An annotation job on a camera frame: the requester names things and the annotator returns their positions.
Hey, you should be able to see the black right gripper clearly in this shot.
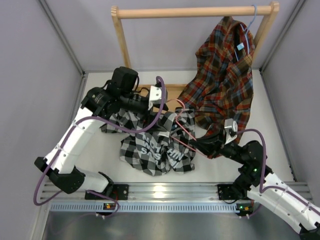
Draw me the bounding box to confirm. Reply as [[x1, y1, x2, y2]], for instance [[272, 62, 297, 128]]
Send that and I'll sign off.
[[188, 128, 247, 165]]

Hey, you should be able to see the pink wire hanger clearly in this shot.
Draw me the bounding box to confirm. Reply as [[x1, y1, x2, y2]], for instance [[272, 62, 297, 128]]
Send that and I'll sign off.
[[167, 98, 207, 158]]

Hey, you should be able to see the black white checked shirt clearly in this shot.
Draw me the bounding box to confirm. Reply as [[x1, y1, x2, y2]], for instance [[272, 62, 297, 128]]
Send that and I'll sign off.
[[99, 107, 197, 177]]

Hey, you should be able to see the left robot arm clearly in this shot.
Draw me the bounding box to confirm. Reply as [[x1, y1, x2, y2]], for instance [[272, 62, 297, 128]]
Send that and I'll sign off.
[[34, 66, 151, 200]]

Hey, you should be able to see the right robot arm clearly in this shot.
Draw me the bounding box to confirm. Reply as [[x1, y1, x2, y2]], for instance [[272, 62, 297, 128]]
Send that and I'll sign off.
[[193, 137, 320, 240]]

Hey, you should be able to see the red brown plaid shirt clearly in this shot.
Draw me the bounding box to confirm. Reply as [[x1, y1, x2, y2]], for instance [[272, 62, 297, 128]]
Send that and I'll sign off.
[[178, 16, 254, 139]]

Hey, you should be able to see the wooden clothes rack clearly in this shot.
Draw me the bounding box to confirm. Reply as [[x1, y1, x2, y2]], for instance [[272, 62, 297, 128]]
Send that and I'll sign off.
[[111, 0, 280, 96]]

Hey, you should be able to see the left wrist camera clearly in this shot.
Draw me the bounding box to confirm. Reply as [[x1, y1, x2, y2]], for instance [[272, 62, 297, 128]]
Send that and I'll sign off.
[[148, 85, 169, 111]]

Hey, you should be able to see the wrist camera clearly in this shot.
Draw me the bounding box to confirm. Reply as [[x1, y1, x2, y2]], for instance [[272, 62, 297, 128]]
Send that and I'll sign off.
[[224, 118, 238, 145], [148, 85, 169, 111]]

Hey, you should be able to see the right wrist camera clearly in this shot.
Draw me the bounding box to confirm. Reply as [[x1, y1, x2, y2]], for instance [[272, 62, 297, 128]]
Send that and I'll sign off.
[[224, 118, 238, 145]]

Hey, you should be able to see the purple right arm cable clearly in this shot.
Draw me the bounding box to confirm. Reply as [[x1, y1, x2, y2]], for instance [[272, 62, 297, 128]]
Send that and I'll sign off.
[[236, 128, 320, 217]]

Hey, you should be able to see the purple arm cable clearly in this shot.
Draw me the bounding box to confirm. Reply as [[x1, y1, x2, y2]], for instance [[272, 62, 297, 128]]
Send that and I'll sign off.
[[236, 128, 320, 217], [33, 75, 167, 207]]

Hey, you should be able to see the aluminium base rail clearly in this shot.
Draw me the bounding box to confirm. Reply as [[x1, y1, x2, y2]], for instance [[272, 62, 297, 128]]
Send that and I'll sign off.
[[41, 181, 313, 201]]

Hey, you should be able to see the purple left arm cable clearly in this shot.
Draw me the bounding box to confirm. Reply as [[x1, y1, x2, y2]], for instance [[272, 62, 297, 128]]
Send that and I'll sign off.
[[33, 75, 167, 207]]

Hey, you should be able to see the blue wire hanger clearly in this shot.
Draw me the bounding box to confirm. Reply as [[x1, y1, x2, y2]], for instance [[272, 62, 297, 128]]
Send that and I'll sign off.
[[233, 4, 258, 62]]

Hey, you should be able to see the perforated cable duct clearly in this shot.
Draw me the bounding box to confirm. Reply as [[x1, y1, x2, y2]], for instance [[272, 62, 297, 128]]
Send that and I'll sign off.
[[50, 201, 254, 214]]

